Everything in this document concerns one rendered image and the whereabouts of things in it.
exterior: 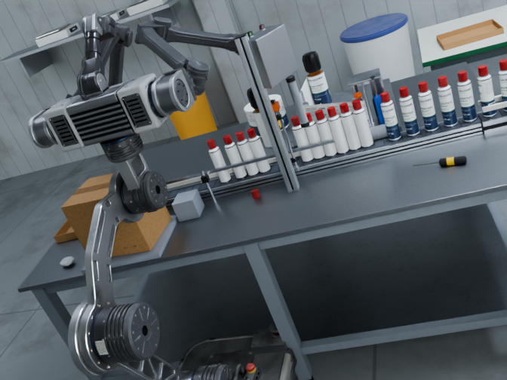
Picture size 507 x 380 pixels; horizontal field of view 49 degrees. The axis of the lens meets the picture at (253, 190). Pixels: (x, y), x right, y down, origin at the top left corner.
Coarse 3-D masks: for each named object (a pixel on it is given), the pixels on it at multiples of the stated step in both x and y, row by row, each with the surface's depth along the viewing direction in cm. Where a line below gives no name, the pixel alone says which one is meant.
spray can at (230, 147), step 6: (228, 138) 239; (228, 144) 241; (234, 144) 241; (228, 150) 241; (234, 150) 241; (228, 156) 243; (234, 156) 242; (234, 162) 243; (234, 168) 245; (240, 168) 245; (240, 174) 246; (246, 174) 248
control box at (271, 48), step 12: (264, 36) 203; (276, 36) 207; (252, 48) 204; (264, 48) 203; (276, 48) 208; (288, 48) 212; (264, 60) 204; (276, 60) 208; (288, 60) 213; (264, 72) 206; (276, 72) 209; (288, 72) 213; (264, 84) 210; (276, 84) 210
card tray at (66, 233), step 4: (64, 224) 274; (68, 224) 277; (60, 228) 270; (64, 228) 273; (68, 228) 276; (60, 232) 270; (64, 232) 273; (68, 232) 272; (72, 232) 262; (56, 236) 264; (60, 236) 264; (64, 236) 263; (68, 236) 263; (72, 236) 263; (76, 236) 262; (56, 240) 265; (60, 240) 265; (64, 240) 264; (68, 240) 264
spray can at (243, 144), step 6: (240, 132) 239; (240, 138) 238; (240, 144) 239; (246, 144) 239; (240, 150) 241; (246, 150) 240; (246, 156) 241; (252, 156) 242; (246, 168) 245; (252, 168) 244; (258, 168) 246; (252, 174) 245
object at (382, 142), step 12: (480, 120) 219; (420, 132) 228; (432, 132) 224; (384, 144) 229; (336, 156) 234; (276, 168) 244; (216, 180) 255; (240, 180) 246; (168, 192) 261; (180, 192) 257
